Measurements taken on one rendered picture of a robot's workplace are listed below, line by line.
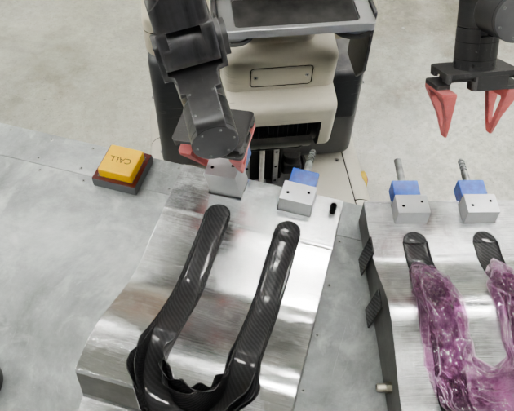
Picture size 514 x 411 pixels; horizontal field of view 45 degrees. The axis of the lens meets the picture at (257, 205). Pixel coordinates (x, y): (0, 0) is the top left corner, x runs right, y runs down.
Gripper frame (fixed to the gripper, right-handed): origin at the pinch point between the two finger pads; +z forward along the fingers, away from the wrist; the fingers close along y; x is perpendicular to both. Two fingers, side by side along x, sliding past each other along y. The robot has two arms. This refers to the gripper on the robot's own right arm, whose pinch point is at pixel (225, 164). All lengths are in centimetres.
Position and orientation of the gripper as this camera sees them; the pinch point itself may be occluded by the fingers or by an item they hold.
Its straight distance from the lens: 92.3
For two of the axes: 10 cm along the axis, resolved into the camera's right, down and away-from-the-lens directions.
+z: 1.5, 5.2, 8.4
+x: 2.7, -8.4, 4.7
